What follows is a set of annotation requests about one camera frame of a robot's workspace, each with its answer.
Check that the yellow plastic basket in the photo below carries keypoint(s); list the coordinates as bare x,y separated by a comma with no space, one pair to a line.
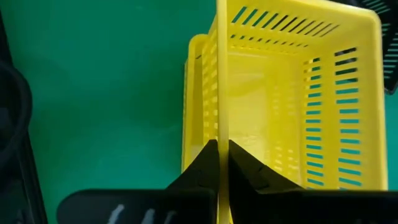
194,109
258,93

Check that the black plastic basket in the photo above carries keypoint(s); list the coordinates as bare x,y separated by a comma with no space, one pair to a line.
392,46

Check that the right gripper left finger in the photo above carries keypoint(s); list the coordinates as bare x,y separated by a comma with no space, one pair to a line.
199,174

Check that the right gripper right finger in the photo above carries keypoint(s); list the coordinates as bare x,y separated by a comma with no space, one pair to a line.
248,186

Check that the green table mat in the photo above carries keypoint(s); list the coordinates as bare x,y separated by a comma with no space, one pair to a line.
109,93

